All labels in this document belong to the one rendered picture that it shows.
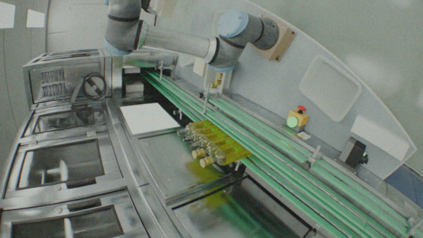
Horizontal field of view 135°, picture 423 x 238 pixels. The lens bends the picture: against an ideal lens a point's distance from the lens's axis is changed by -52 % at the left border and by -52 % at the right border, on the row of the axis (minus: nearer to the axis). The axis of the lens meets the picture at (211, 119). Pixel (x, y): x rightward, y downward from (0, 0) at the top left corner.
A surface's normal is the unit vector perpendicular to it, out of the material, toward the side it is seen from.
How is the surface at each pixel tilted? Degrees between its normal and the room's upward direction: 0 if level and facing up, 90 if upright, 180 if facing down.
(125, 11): 86
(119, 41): 74
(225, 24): 8
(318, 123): 0
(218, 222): 91
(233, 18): 8
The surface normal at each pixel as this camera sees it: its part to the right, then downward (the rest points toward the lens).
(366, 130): -0.79, 0.14
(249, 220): 0.15, -0.90
